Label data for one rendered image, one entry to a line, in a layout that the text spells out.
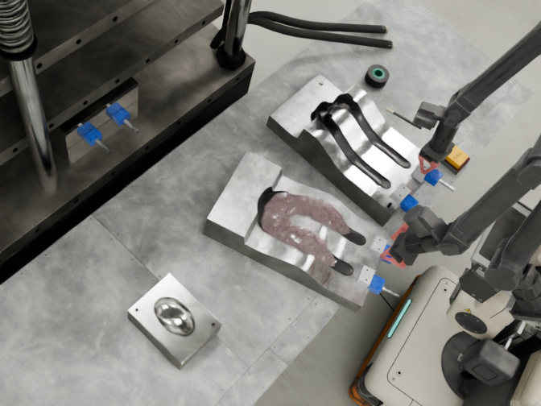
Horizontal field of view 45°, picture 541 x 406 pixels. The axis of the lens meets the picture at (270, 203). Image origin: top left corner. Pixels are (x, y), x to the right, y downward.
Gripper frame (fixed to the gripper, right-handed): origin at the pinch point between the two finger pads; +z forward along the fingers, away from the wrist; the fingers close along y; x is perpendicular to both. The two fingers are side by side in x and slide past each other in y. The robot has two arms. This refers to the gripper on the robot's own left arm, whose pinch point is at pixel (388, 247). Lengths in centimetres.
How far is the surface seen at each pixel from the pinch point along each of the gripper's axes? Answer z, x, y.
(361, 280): 10.4, 4.6, 7.2
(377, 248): 10.8, 3.8, -4.6
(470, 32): 96, 31, -208
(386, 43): 31, -26, -81
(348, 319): 85, 54, -20
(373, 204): 16.0, -2.7, -17.7
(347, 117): 19.8, -25.0, -35.3
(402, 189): 9.2, -0.8, -24.4
